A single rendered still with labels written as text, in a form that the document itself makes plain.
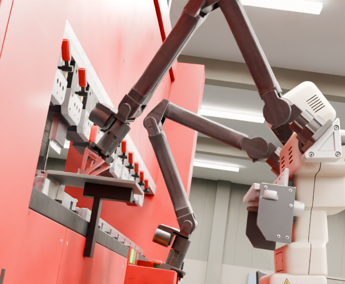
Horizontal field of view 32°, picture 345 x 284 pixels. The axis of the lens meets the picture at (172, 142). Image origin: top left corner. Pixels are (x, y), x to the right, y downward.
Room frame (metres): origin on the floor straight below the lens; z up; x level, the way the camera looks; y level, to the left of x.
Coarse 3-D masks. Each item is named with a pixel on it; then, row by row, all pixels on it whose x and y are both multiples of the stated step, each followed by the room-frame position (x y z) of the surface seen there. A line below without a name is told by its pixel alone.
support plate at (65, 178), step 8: (56, 176) 1.74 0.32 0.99; (64, 176) 1.72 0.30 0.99; (72, 176) 1.70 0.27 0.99; (80, 176) 1.69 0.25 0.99; (88, 176) 1.69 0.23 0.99; (96, 176) 1.68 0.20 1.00; (64, 184) 1.86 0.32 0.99; (72, 184) 1.84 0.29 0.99; (80, 184) 1.81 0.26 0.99; (104, 184) 1.75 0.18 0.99; (112, 184) 1.73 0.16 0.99; (120, 184) 1.71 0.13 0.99; (128, 184) 1.69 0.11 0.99; (136, 184) 1.69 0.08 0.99; (136, 192) 1.81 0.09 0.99
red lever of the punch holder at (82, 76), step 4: (80, 68) 1.66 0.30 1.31; (84, 68) 1.66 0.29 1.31; (80, 72) 1.67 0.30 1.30; (84, 72) 1.67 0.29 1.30; (80, 76) 1.68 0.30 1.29; (84, 76) 1.68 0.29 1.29; (80, 80) 1.69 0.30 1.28; (84, 80) 1.69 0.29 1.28; (80, 84) 1.70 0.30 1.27; (84, 84) 1.70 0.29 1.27; (84, 88) 1.71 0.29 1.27; (76, 92) 1.73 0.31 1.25; (80, 92) 1.72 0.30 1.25; (84, 92) 1.72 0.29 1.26; (88, 92) 1.73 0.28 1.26
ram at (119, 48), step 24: (72, 0) 1.55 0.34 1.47; (96, 0) 1.78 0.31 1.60; (120, 0) 2.09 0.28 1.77; (144, 0) 2.54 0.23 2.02; (72, 24) 1.59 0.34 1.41; (96, 24) 1.84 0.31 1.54; (120, 24) 2.16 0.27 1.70; (144, 24) 2.64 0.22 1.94; (72, 48) 1.64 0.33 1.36; (96, 48) 1.89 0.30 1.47; (120, 48) 2.23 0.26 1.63; (144, 48) 2.74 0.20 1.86; (96, 72) 1.95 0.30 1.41; (120, 72) 2.30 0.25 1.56; (168, 72) 3.68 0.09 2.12; (120, 96) 2.38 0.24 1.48; (168, 96) 3.86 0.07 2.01; (144, 144) 3.19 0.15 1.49; (144, 192) 3.88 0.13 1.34
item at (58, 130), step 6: (54, 120) 1.74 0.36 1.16; (60, 120) 1.75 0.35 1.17; (54, 126) 1.74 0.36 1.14; (60, 126) 1.77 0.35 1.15; (66, 126) 1.82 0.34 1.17; (54, 132) 1.74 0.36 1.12; (60, 132) 1.78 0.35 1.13; (66, 132) 1.84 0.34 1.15; (54, 138) 1.74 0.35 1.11; (60, 138) 1.79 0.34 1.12; (54, 144) 1.77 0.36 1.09; (60, 144) 1.80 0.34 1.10
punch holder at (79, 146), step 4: (100, 128) 2.14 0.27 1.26; (100, 132) 2.13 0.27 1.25; (100, 136) 2.15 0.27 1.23; (96, 140) 2.10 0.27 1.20; (72, 144) 2.10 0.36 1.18; (76, 144) 2.10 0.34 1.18; (80, 144) 2.09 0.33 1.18; (84, 144) 2.09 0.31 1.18; (88, 144) 2.09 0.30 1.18; (76, 148) 2.14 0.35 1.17; (80, 148) 2.13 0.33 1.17; (84, 148) 2.12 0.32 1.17; (80, 152) 2.20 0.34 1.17
